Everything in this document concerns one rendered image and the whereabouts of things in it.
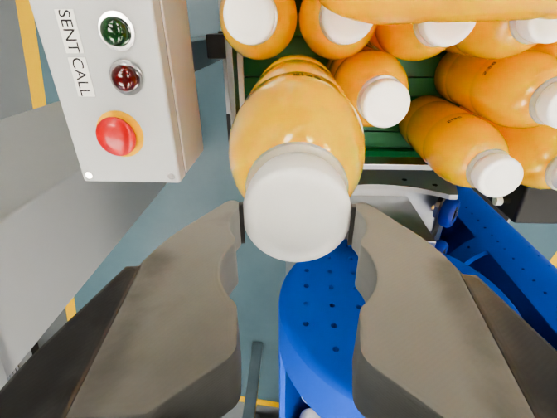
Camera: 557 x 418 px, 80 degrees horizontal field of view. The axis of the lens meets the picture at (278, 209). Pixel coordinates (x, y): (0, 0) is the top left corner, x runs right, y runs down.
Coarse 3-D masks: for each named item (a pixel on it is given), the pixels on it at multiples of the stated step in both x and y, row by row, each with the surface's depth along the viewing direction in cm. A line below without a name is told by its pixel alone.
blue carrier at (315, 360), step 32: (352, 256) 48; (448, 256) 48; (288, 288) 42; (320, 288) 42; (352, 288) 42; (288, 320) 38; (320, 320) 38; (352, 320) 38; (288, 352) 37; (320, 352) 34; (352, 352) 34; (288, 384) 56; (320, 384) 33; (288, 416) 61; (320, 416) 35; (352, 416) 31
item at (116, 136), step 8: (104, 120) 30; (112, 120) 30; (120, 120) 30; (96, 128) 30; (104, 128) 30; (112, 128) 30; (120, 128) 30; (128, 128) 30; (96, 136) 31; (104, 136) 30; (112, 136) 30; (120, 136) 30; (128, 136) 30; (104, 144) 31; (112, 144) 31; (120, 144) 31; (128, 144) 31; (112, 152) 31; (120, 152) 31; (128, 152) 31
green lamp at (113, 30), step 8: (112, 16) 26; (104, 24) 26; (112, 24) 26; (120, 24) 26; (104, 32) 26; (112, 32) 26; (120, 32) 26; (128, 32) 27; (104, 40) 27; (112, 40) 26; (120, 40) 27
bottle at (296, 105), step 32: (288, 64) 22; (320, 64) 26; (256, 96) 16; (288, 96) 15; (320, 96) 15; (256, 128) 14; (288, 128) 14; (320, 128) 14; (352, 128) 15; (256, 160) 13; (352, 160) 14; (352, 192) 16
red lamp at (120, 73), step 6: (120, 66) 28; (126, 66) 28; (114, 72) 28; (120, 72) 28; (126, 72) 28; (132, 72) 28; (114, 78) 28; (120, 78) 28; (126, 78) 28; (132, 78) 28; (114, 84) 28; (120, 84) 28; (126, 84) 28; (132, 84) 28; (126, 90) 29
